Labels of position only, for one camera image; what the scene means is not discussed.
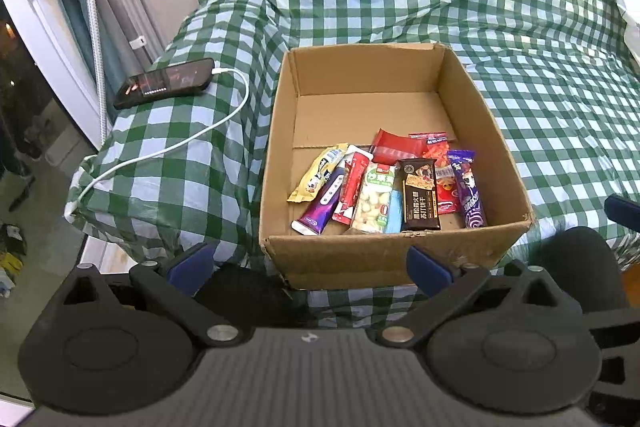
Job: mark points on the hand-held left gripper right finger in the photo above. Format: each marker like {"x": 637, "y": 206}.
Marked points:
{"x": 427, "y": 269}

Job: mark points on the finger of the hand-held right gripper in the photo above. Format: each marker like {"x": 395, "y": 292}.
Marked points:
{"x": 625, "y": 211}
{"x": 617, "y": 332}

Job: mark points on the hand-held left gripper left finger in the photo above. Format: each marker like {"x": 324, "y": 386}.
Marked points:
{"x": 190, "y": 269}

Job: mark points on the light blue snack packet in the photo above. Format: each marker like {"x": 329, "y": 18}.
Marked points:
{"x": 395, "y": 212}

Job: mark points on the black cracker packet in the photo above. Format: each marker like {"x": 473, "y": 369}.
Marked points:
{"x": 420, "y": 197}

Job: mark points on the brown cardboard box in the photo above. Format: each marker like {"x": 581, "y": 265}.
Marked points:
{"x": 350, "y": 257}

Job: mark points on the long red snack packet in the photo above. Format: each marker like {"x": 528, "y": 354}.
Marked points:
{"x": 442, "y": 187}

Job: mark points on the purple swirl snack packet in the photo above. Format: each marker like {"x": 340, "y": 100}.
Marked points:
{"x": 470, "y": 197}

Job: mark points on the green label nut packet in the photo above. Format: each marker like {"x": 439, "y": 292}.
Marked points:
{"x": 372, "y": 202}

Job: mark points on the red white stick packet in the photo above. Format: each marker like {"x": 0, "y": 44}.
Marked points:
{"x": 350, "y": 187}

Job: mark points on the purple white stick packet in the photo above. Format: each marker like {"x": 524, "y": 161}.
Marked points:
{"x": 322, "y": 202}

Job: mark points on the small red snack packet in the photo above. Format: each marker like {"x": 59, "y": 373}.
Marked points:
{"x": 395, "y": 147}

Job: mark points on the yellow white snack packet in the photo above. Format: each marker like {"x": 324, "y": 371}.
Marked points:
{"x": 315, "y": 177}

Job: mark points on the black smartphone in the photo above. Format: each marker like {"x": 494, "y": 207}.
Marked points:
{"x": 160, "y": 82}

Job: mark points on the wooden bed frame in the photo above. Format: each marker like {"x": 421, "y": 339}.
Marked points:
{"x": 112, "y": 259}

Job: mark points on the white wall clip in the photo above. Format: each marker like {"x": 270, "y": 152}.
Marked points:
{"x": 137, "y": 42}

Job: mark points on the white window frame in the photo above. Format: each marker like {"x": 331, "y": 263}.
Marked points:
{"x": 45, "y": 17}

